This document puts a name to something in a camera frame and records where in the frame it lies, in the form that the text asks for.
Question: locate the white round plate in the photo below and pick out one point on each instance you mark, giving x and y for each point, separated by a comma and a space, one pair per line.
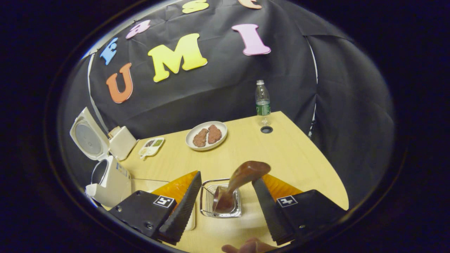
207, 148

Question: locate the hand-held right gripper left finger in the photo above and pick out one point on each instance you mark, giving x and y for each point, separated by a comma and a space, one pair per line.
182, 209

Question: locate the clear plastic water bottle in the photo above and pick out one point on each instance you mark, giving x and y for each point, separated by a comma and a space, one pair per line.
262, 103

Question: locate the white toaster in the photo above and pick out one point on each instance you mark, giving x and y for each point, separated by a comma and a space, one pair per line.
124, 142

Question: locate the brown wooden spoon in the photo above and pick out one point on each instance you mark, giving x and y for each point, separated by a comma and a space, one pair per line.
246, 172

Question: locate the white divided seasoning dish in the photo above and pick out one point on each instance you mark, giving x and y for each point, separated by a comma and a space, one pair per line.
151, 147

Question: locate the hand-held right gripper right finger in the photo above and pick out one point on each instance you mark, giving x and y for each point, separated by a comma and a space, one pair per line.
270, 211

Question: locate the brown meat piece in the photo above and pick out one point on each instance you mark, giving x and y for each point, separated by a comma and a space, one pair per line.
200, 138
214, 134

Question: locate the white rice cooker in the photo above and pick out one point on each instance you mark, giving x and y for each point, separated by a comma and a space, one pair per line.
114, 182

